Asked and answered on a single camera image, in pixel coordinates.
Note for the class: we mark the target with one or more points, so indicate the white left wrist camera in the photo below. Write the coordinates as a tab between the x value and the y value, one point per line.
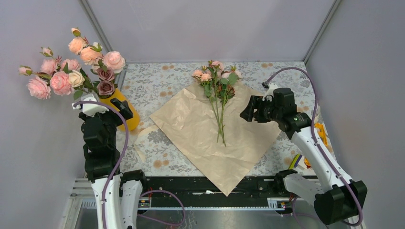
90	109

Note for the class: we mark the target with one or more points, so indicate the pink rose stems bunch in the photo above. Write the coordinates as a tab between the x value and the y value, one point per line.
218	86

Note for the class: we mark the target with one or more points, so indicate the dark mauve rose stem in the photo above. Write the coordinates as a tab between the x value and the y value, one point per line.
106	86

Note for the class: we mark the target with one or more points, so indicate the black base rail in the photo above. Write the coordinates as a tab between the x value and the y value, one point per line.
208	189

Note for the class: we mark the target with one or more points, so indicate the orange paper bouquet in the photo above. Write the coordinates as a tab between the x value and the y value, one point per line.
188	120

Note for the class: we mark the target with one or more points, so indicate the floral patterned table mat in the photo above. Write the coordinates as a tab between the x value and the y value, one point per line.
148	86

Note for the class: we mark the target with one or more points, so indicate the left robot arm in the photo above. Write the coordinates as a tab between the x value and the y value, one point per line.
116	194

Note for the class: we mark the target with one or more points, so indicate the yellow triangular plastic toy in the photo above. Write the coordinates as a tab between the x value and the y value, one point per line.
322	135

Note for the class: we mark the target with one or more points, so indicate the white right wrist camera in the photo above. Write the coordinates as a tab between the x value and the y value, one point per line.
270	87

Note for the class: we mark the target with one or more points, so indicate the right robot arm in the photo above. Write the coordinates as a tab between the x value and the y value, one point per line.
336	196

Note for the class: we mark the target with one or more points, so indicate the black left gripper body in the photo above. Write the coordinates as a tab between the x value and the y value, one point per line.
114	118

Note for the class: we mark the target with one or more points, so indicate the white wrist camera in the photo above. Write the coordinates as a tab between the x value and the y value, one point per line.
90	109
270	87

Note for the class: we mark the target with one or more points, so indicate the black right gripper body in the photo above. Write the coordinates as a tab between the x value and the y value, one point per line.
266	111

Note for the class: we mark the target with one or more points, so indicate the cream printed ribbon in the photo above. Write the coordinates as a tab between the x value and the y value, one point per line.
143	143

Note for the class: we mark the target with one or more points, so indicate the pink rose bunch in vase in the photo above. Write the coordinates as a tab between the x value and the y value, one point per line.
71	76

